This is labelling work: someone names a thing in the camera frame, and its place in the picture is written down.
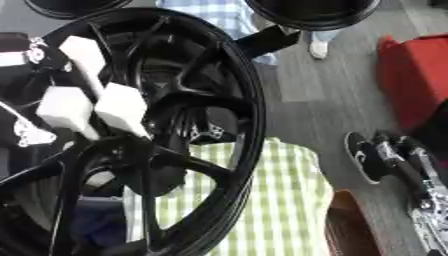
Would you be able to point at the white pin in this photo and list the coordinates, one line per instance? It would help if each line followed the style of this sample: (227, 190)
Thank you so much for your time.
(83, 55)
(121, 106)
(63, 107)

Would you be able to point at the black bar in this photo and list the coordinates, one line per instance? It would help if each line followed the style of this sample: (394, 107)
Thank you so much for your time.
(269, 40)

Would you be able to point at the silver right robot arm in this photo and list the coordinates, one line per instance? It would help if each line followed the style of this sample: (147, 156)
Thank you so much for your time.
(433, 213)

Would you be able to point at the black round wheel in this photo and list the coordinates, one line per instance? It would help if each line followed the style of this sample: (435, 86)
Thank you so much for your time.
(76, 6)
(315, 13)

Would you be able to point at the black spoked wheel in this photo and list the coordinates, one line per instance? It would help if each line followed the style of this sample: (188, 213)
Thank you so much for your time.
(248, 100)

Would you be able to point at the person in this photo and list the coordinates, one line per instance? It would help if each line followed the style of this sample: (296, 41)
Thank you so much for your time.
(224, 16)

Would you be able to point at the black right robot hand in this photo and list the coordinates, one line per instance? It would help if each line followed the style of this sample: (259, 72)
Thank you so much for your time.
(366, 159)

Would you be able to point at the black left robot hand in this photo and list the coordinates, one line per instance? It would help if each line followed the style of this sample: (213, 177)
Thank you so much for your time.
(217, 121)

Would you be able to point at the brown wooden chair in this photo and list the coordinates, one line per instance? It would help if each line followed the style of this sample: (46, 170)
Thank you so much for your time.
(349, 225)

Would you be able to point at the red bag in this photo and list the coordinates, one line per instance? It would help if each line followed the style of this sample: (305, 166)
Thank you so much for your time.
(413, 78)

